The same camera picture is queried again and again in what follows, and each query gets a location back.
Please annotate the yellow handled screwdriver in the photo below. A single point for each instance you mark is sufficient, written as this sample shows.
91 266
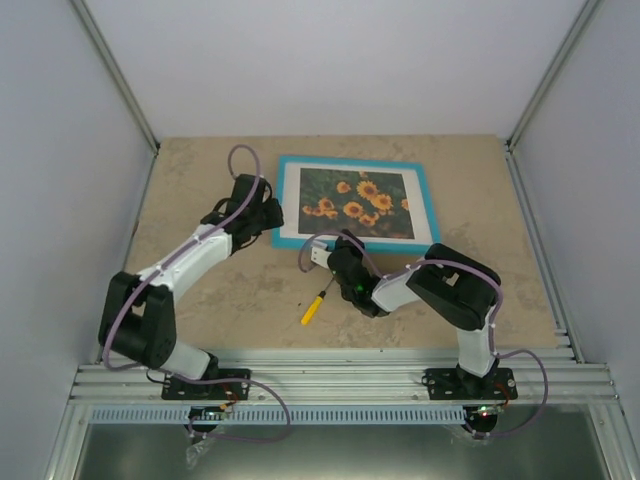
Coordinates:
314 306

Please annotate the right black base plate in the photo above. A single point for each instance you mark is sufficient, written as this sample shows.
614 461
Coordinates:
456 384

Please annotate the blue wooden picture frame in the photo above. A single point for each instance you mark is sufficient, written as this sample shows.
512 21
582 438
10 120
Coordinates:
421 205

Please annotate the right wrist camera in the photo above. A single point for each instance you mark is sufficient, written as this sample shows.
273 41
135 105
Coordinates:
319 254

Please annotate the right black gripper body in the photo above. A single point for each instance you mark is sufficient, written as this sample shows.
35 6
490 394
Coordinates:
354 248

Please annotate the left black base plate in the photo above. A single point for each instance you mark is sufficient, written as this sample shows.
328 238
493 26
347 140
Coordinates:
231 385

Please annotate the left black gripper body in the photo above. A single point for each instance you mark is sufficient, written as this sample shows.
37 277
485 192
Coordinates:
261 225

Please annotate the sunflower photo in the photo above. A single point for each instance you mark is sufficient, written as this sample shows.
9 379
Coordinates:
367 203

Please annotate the grey slotted cable duct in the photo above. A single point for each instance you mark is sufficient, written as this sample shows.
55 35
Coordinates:
269 415

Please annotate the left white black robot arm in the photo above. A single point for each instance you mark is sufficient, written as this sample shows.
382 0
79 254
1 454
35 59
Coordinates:
139 318

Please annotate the aluminium profile rail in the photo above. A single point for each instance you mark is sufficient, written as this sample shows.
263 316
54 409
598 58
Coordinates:
359 376

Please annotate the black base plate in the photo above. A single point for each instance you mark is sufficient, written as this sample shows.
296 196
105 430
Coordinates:
231 385
456 384

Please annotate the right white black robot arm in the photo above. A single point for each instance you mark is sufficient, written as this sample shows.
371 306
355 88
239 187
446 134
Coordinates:
464 292

